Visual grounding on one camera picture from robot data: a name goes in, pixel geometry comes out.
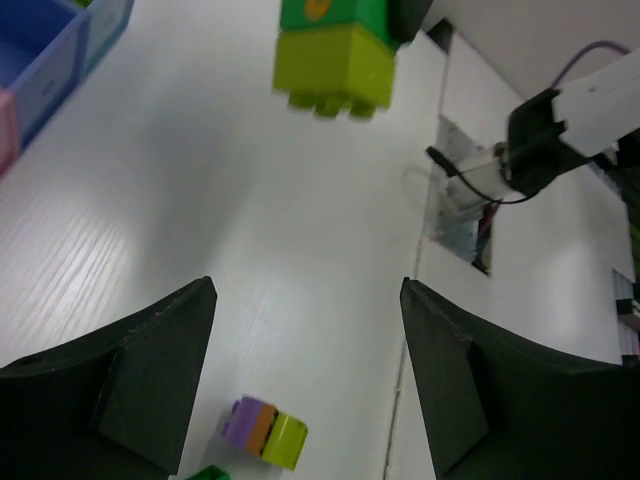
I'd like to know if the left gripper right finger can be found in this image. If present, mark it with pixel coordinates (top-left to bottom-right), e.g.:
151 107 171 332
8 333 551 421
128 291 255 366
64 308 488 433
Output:
400 279 639 479

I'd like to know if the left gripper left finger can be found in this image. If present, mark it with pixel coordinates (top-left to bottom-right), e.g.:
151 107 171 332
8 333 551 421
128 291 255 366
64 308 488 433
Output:
1 276 217 479

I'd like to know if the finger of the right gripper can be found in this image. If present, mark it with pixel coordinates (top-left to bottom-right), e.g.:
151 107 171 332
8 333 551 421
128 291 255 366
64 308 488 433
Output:
387 0 433 48

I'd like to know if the long multicolour brick stack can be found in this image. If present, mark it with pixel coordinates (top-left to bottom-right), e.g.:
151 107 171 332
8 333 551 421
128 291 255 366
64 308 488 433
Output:
272 0 399 120

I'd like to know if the green yellow orange brick stack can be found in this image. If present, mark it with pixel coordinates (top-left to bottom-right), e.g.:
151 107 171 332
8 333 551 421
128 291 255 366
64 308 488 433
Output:
185 465 231 480

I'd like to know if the small purple green brick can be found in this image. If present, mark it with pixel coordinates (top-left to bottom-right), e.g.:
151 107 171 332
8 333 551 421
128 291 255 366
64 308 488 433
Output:
222 395 309 471

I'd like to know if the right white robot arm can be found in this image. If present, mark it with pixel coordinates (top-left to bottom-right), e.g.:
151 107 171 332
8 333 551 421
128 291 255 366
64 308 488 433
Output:
426 51 639 217

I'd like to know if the light blue bin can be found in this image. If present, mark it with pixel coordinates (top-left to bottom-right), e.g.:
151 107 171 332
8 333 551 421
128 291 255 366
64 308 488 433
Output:
75 0 134 79

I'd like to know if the small pink bin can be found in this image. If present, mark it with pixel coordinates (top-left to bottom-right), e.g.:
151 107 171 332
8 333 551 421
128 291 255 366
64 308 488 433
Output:
0 90 21 176

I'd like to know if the dark blue bin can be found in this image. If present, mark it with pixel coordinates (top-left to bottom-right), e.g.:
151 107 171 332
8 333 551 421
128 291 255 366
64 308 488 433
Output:
1 0 90 147

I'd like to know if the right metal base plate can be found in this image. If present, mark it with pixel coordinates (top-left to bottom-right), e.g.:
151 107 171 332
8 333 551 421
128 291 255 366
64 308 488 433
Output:
425 115 494 276

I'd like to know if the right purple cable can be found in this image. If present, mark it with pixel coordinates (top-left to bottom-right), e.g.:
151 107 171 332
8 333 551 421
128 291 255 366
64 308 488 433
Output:
552 40 633 91

